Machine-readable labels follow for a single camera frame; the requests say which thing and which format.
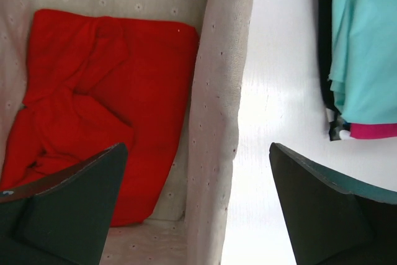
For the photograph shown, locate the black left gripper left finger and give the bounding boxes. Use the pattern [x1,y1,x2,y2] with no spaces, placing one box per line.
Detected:
[1,143,128,264]

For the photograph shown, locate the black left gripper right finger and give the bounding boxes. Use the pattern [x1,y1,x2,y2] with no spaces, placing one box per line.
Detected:
[269,143,396,265]

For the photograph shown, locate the patterned t shirt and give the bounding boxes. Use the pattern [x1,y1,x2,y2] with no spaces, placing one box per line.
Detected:
[326,109,352,141]

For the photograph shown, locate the pink t shirt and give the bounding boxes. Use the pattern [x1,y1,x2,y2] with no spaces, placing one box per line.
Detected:
[350,124,397,140]

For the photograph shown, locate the wicker basket with cloth liner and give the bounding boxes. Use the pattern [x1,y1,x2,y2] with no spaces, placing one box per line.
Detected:
[1,0,253,264]

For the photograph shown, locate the teal t shirt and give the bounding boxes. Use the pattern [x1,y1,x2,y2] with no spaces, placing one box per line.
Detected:
[329,0,396,125]

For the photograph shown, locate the black t shirt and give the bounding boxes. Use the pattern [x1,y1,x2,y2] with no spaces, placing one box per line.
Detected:
[316,0,339,141]

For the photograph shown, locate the red t shirt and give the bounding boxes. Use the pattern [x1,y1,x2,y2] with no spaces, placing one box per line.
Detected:
[1,9,199,227]

